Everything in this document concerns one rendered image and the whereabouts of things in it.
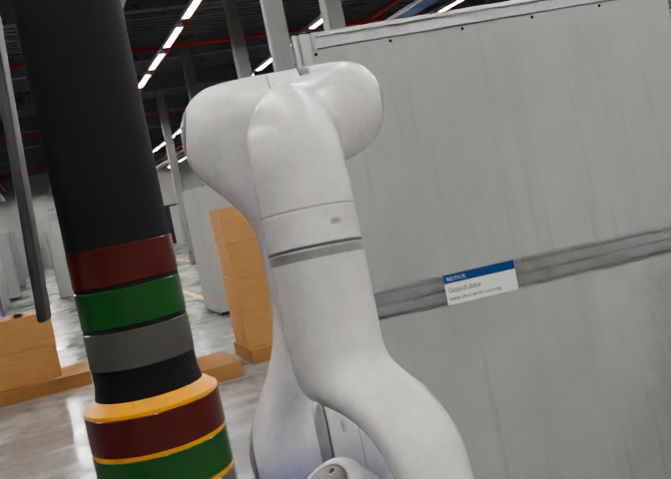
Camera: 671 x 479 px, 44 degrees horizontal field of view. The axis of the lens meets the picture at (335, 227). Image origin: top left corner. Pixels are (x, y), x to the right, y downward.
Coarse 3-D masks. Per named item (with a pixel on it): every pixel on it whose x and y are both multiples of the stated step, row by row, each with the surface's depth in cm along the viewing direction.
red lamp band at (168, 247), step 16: (144, 240) 25; (160, 240) 26; (80, 256) 25; (96, 256) 25; (112, 256) 25; (128, 256) 25; (144, 256) 25; (160, 256) 26; (80, 272) 25; (96, 272) 25; (112, 272) 25; (128, 272) 25; (144, 272) 25; (160, 272) 26; (80, 288) 25
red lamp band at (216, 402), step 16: (208, 400) 26; (144, 416) 25; (160, 416) 25; (176, 416) 25; (192, 416) 25; (208, 416) 26; (224, 416) 27; (96, 432) 25; (112, 432) 25; (128, 432) 25; (144, 432) 25; (160, 432) 25; (176, 432) 25; (192, 432) 25; (208, 432) 26; (96, 448) 25; (112, 448) 25; (128, 448) 25; (144, 448) 25; (160, 448) 25
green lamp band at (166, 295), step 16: (128, 288) 25; (144, 288) 25; (160, 288) 25; (176, 288) 26; (80, 304) 25; (96, 304) 25; (112, 304) 25; (128, 304) 25; (144, 304) 25; (160, 304) 25; (176, 304) 26; (80, 320) 26; (96, 320) 25; (112, 320) 25; (128, 320) 25; (144, 320) 25
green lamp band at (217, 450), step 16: (224, 432) 26; (192, 448) 25; (208, 448) 26; (224, 448) 26; (96, 464) 26; (112, 464) 25; (128, 464) 25; (144, 464) 25; (160, 464) 25; (176, 464) 25; (192, 464) 25; (208, 464) 25; (224, 464) 26
